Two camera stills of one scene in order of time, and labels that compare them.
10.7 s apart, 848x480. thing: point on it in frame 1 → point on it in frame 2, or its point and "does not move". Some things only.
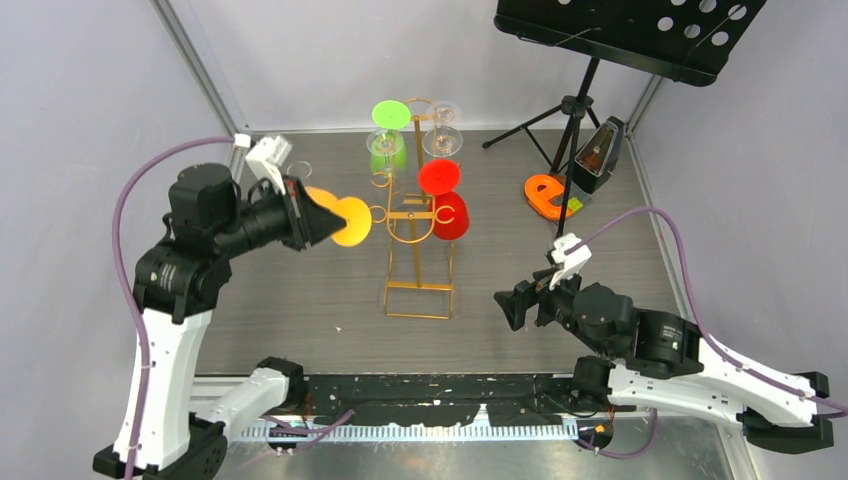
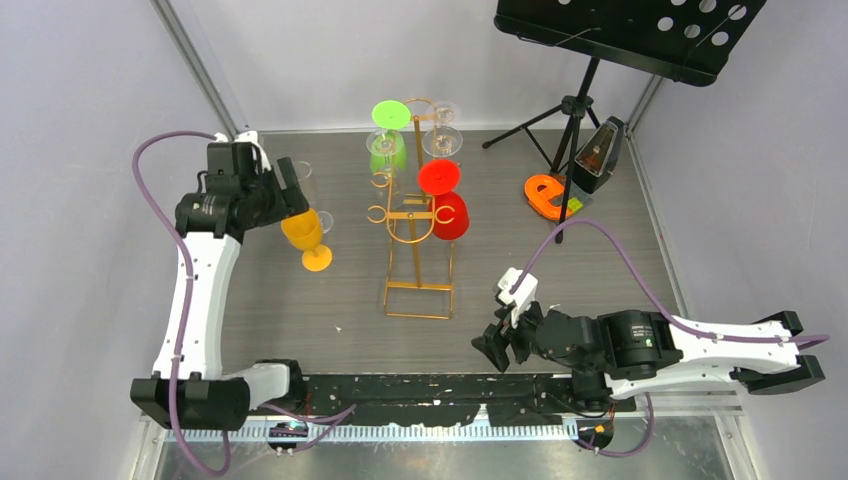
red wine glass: [448, 213] does not move
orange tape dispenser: [538, 201] does not move
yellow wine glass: [354, 211] → [303, 230]
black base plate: [431, 399] does not move
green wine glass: [386, 143] does not move
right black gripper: [514, 301] → [494, 339]
